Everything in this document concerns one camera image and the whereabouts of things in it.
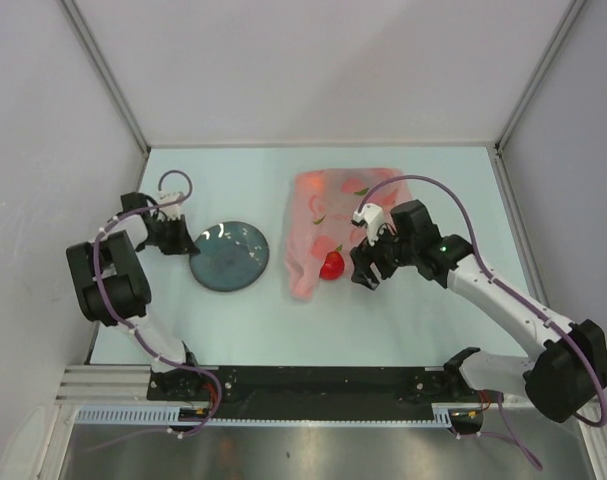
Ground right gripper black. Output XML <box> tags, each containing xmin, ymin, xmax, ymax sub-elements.
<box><xmin>349</xmin><ymin>219</ymin><xmax>417</xmax><ymax>290</ymax></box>

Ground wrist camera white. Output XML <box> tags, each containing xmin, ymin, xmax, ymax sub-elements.
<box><xmin>352</xmin><ymin>203</ymin><xmax>385</xmax><ymax>244</ymax></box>
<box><xmin>156</xmin><ymin>191</ymin><xmax>184</xmax><ymax>221</ymax></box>

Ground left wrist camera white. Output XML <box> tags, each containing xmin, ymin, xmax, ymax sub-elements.
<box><xmin>156</xmin><ymin>191</ymin><xmax>184</xmax><ymax>221</ymax></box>

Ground left aluminium frame post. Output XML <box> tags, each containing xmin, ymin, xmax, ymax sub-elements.
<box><xmin>57</xmin><ymin>0</ymin><xmax>151</xmax><ymax>159</ymax></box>

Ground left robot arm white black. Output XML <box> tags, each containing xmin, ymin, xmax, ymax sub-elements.
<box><xmin>66</xmin><ymin>191</ymin><xmax>204</xmax><ymax>400</ymax></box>

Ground dark blue ceramic plate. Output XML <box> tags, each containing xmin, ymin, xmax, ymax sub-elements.
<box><xmin>189</xmin><ymin>221</ymin><xmax>270</xmax><ymax>293</ymax></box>

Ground right aluminium frame post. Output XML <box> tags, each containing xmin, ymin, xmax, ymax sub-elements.
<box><xmin>494</xmin><ymin>0</ymin><xmax>589</xmax><ymax>155</ymax></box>

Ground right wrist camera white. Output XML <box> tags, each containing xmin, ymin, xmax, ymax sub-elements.
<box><xmin>352</xmin><ymin>203</ymin><xmax>385</xmax><ymax>244</ymax></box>

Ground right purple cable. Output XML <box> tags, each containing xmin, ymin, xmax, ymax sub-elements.
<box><xmin>355</xmin><ymin>174</ymin><xmax>607</xmax><ymax>471</ymax></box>

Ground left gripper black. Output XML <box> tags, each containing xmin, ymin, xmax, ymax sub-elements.
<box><xmin>139</xmin><ymin>216</ymin><xmax>198</xmax><ymax>257</ymax></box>

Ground white slotted cable duct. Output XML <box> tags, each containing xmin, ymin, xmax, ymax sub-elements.
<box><xmin>75</xmin><ymin>405</ymin><xmax>452</xmax><ymax>428</ymax></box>

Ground aluminium front rail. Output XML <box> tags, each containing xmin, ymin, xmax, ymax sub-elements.
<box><xmin>55</xmin><ymin>365</ymin><xmax>150</xmax><ymax>405</ymax></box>

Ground pink plastic bag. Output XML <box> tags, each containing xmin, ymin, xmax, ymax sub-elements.
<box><xmin>284</xmin><ymin>168</ymin><xmax>412</xmax><ymax>301</ymax></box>

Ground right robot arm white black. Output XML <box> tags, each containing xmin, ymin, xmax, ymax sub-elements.
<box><xmin>350</xmin><ymin>200</ymin><xmax>607</xmax><ymax>423</ymax></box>

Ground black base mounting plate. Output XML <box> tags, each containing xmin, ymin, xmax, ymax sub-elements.
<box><xmin>147</xmin><ymin>365</ymin><xmax>505</xmax><ymax>421</ymax></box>

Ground red fake apple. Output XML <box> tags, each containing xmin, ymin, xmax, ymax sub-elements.
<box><xmin>319</xmin><ymin>251</ymin><xmax>345</xmax><ymax>281</ymax></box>

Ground aluminium frame post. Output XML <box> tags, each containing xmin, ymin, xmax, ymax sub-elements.
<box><xmin>57</xmin><ymin>0</ymin><xmax>151</xmax><ymax>159</ymax></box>
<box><xmin>494</xmin><ymin>0</ymin><xmax>589</xmax><ymax>155</ymax></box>

